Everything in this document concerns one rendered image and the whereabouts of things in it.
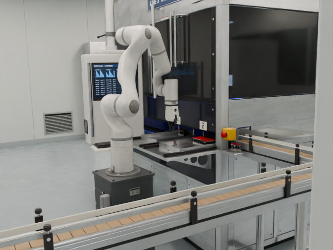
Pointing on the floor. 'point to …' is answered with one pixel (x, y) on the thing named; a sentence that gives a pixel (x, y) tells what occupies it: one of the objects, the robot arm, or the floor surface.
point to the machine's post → (221, 103)
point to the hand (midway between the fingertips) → (171, 129)
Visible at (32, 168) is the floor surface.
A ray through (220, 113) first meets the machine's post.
